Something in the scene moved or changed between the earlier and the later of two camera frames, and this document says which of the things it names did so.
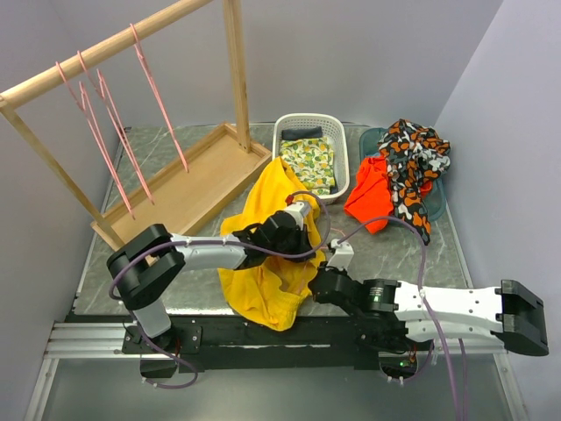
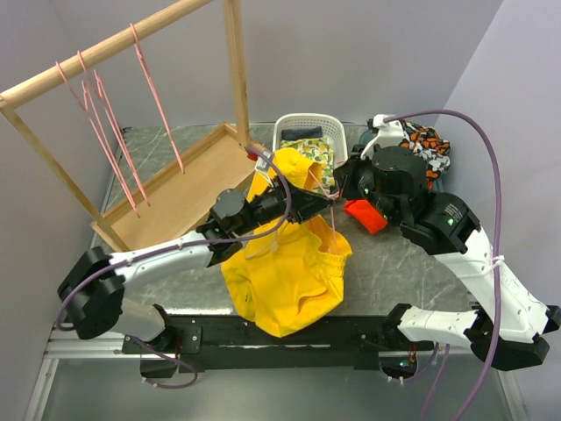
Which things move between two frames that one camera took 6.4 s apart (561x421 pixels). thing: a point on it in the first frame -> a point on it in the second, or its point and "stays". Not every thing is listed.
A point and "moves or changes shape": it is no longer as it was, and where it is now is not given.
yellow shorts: [274, 289] moves or changes shape
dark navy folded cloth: [288, 134] stays
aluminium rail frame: [68, 339] stays
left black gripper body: [295, 242] -> [270, 206]
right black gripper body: [323, 267] -> [364, 183]
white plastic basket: [333, 128] stays
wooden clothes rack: [178, 199] stays
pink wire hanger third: [158, 98] stays
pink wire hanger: [334, 229] -> [332, 196]
